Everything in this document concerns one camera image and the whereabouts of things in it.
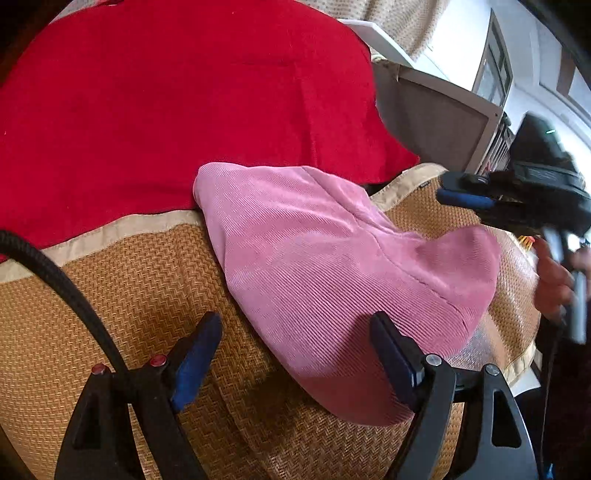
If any woven bamboo mat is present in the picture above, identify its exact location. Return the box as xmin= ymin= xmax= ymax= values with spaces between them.
xmin=0 ymin=162 xmax=543 ymax=480

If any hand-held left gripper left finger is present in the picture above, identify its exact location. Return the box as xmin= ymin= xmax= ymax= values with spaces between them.
xmin=54 ymin=311 xmax=223 ymax=480

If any person's right leg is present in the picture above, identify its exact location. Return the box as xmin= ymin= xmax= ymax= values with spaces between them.
xmin=538 ymin=323 xmax=591 ymax=480

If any person's right hand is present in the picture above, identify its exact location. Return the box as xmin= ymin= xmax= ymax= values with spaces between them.
xmin=533 ymin=241 xmax=576 ymax=320

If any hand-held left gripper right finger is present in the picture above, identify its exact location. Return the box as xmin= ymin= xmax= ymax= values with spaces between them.
xmin=369 ymin=311 xmax=541 ymax=480

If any red blanket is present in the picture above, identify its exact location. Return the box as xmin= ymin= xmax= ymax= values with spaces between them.
xmin=0 ymin=0 xmax=421 ymax=264

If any black braided cable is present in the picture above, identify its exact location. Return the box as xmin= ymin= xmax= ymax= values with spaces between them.
xmin=0 ymin=229 xmax=139 ymax=402

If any dotted beige curtain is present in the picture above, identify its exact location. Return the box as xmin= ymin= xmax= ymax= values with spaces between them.
xmin=318 ymin=0 xmax=451 ymax=63

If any pink zip garment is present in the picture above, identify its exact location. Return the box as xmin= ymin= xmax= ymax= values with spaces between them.
xmin=191 ymin=161 xmax=503 ymax=428

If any dark framed window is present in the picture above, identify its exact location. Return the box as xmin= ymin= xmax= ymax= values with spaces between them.
xmin=471 ymin=9 xmax=514 ymax=108

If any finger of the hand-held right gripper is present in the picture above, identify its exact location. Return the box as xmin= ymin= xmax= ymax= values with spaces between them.
xmin=440 ymin=172 xmax=495 ymax=190
xmin=435 ymin=187 xmax=499 ymax=213

